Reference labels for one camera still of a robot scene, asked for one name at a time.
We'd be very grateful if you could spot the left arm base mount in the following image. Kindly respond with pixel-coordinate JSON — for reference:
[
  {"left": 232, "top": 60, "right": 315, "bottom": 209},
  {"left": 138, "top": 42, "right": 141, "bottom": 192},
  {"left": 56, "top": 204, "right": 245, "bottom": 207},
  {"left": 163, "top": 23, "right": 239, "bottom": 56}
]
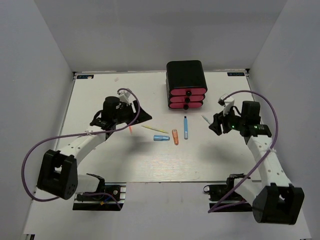
[{"left": 72, "top": 182, "right": 127, "bottom": 212}]

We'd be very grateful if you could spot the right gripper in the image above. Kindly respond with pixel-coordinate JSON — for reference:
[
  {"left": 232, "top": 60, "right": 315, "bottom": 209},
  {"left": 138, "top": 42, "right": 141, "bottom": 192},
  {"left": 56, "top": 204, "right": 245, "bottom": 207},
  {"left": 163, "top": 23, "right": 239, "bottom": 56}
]
[{"left": 209, "top": 104, "right": 246, "bottom": 136}]

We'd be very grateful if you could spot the right corner label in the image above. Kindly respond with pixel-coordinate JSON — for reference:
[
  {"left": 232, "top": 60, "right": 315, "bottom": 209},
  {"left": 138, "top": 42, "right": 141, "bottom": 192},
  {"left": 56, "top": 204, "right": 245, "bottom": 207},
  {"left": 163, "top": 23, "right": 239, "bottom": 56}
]
[{"left": 227, "top": 72, "right": 246, "bottom": 77}]

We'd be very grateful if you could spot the blue pen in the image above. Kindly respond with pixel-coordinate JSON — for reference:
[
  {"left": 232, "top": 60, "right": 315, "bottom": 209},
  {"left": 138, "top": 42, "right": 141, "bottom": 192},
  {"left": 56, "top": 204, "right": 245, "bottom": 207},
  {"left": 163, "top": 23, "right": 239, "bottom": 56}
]
[{"left": 201, "top": 115, "right": 211, "bottom": 125}]

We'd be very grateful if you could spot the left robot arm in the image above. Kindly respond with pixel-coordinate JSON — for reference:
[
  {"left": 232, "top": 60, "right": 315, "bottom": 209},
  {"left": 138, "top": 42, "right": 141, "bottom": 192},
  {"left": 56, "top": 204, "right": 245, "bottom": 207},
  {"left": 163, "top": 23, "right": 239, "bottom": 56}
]
[{"left": 37, "top": 96, "right": 152, "bottom": 200}]

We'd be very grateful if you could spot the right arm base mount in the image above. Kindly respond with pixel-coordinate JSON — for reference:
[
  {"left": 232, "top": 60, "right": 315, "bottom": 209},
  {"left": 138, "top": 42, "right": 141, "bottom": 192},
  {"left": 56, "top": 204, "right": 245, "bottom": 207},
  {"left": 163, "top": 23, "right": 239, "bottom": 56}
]
[{"left": 203, "top": 183, "right": 253, "bottom": 212}]

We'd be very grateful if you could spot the yellow highlighter pen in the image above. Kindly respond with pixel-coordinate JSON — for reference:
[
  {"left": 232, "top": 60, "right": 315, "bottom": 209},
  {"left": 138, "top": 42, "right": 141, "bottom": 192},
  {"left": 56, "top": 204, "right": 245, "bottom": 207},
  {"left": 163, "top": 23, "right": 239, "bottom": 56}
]
[{"left": 141, "top": 125, "right": 169, "bottom": 134}]

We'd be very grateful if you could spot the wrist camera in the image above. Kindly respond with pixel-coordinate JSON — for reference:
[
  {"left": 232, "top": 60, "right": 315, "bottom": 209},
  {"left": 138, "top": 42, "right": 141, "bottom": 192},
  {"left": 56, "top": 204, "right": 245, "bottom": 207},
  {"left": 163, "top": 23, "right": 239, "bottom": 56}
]
[
  {"left": 218, "top": 94, "right": 235, "bottom": 116},
  {"left": 117, "top": 90, "right": 131, "bottom": 104}
]

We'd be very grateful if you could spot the blue correction tape case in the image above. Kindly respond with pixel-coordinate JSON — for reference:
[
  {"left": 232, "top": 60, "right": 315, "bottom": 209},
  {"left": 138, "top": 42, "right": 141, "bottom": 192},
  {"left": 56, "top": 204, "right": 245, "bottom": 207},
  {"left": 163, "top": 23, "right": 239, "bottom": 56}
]
[{"left": 153, "top": 135, "right": 170, "bottom": 142}]

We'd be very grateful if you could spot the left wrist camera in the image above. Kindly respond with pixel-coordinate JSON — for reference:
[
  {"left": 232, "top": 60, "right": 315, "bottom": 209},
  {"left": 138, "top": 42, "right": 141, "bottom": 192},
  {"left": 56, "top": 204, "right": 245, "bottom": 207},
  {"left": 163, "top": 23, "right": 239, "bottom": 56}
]
[{"left": 117, "top": 90, "right": 131, "bottom": 104}]

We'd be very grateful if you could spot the pink middle drawer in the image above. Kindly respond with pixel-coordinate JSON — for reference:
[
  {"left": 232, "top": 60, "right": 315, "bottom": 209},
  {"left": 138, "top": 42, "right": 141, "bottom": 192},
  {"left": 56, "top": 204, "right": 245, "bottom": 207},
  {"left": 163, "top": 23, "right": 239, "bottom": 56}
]
[{"left": 169, "top": 94, "right": 206, "bottom": 103}]

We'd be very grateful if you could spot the orange correction tape case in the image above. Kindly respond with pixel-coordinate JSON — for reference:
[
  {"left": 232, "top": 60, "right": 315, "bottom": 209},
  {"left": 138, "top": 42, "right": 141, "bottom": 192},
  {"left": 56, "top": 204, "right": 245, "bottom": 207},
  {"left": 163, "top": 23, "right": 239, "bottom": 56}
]
[{"left": 171, "top": 129, "right": 179, "bottom": 146}]

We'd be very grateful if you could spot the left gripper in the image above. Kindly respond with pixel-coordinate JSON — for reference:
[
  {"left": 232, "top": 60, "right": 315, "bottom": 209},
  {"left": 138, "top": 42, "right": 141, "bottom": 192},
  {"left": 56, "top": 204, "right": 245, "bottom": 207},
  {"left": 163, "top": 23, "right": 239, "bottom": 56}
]
[{"left": 113, "top": 100, "right": 152, "bottom": 127}]

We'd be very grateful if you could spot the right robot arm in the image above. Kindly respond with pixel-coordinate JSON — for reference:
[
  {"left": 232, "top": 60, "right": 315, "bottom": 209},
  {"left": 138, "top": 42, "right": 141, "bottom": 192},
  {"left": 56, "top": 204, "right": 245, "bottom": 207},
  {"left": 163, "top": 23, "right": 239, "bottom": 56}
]
[{"left": 209, "top": 97, "right": 305, "bottom": 225}]

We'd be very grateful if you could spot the pink bottom drawer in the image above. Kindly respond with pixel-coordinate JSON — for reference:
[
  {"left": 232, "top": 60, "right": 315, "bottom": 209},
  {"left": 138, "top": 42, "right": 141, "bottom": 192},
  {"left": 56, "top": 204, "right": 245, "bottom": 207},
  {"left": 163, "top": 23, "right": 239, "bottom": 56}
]
[{"left": 168, "top": 101, "right": 203, "bottom": 110}]

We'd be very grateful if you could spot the corner label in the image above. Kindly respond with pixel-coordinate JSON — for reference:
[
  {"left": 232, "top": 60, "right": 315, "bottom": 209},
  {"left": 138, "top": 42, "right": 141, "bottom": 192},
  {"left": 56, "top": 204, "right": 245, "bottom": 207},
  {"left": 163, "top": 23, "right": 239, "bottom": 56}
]
[
  {"left": 76, "top": 74, "right": 94, "bottom": 79},
  {"left": 227, "top": 72, "right": 246, "bottom": 77}
]

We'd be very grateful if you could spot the blue utility knife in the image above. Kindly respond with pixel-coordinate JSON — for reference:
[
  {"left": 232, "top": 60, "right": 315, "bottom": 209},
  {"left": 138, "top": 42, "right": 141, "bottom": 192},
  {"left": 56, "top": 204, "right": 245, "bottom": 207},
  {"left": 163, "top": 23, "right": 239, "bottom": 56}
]
[{"left": 183, "top": 116, "right": 189, "bottom": 140}]

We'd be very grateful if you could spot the left corner label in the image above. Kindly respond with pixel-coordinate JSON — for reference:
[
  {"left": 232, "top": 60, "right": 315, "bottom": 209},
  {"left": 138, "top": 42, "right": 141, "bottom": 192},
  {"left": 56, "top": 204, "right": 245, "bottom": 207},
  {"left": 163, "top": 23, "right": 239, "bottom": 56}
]
[{"left": 76, "top": 74, "right": 94, "bottom": 79}]

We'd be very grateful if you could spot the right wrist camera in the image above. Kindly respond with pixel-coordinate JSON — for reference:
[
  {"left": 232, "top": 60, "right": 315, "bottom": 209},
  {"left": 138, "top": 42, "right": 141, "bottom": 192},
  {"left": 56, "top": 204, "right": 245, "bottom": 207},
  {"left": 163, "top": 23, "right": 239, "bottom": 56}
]
[{"left": 218, "top": 94, "right": 235, "bottom": 116}]

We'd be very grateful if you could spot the black drawer cabinet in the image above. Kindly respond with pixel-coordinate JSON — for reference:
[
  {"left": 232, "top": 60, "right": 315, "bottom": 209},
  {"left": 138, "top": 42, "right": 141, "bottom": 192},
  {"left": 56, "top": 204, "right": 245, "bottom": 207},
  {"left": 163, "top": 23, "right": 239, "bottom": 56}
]
[{"left": 165, "top": 60, "right": 208, "bottom": 107}]

